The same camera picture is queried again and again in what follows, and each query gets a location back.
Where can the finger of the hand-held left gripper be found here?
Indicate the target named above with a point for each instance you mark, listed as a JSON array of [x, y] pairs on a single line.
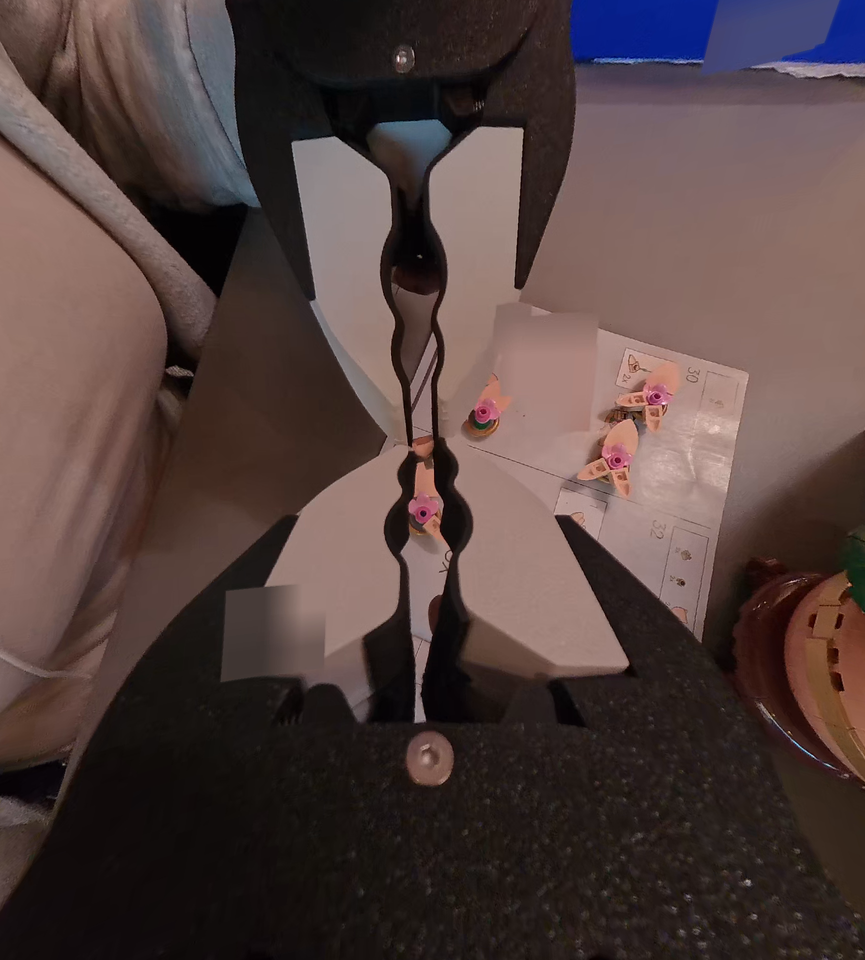
[[481, 225], [342, 240]]

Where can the white building instruction booklet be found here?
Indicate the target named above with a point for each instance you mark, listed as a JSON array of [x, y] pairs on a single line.
[[687, 480]]

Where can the white paper towel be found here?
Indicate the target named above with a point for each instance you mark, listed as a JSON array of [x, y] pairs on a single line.
[[852, 72]]

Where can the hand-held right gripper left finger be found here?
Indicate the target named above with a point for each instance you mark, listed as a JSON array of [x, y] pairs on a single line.
[[350, 540]]

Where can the person's beige pants leg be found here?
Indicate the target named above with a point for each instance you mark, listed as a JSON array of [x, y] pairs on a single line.
[[42, 420]]

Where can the blue partition panel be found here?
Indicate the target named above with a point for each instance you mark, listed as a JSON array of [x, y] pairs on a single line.
[[627, 30]]

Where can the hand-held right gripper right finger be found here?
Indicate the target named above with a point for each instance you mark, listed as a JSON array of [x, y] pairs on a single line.
[[530, 585]]

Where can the toy brick flower pot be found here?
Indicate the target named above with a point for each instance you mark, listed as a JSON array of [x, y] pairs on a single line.
[[830, 675]]

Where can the grey desk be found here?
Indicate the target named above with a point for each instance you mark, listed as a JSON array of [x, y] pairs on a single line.
[[702, 187]]

